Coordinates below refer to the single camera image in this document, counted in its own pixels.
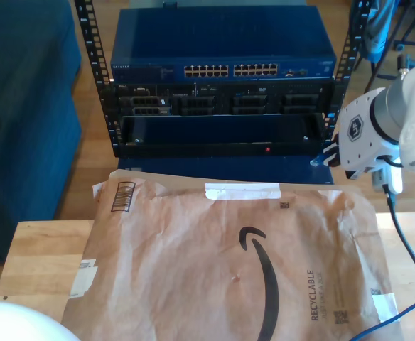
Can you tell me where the dark metal bar stool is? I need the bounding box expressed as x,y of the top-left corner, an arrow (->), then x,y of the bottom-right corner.
352,0 -> 415,124

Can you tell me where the black rack shelf tray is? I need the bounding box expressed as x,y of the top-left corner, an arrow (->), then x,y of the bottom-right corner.
117,112 -> 331,159

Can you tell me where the blue network switch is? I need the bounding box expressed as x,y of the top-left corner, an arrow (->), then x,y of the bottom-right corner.
109,5 -> 338,82

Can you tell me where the blue sofa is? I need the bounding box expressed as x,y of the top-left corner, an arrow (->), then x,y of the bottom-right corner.
0,0 -> 84,266

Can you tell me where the black rack server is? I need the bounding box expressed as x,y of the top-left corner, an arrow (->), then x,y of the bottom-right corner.
113,81 -> 336,117

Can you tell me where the blue network cable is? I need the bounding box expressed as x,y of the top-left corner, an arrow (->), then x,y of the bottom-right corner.
310,154 -> 415,341

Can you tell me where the black rack frame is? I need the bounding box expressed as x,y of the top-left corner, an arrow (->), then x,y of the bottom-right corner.
72,0 -> 372,159

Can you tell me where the short black wrist cable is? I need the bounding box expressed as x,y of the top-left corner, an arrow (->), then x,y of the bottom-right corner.
377,153 -> 406,168

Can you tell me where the blue rack base plate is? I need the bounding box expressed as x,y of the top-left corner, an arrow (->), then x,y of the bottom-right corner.
117,154 -> 334,185

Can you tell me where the office chair base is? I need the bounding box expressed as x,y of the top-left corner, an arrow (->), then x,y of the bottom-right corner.
392,0 -> 415,53

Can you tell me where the brown paper mailer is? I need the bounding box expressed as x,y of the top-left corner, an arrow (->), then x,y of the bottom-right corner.
56,169 -> 406,341

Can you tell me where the black camera cable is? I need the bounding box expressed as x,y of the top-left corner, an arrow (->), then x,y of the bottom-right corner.
381,183 -> 415,298

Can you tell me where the grey blue jacket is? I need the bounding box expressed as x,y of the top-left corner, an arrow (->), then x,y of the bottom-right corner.
349,0 -> 400,63

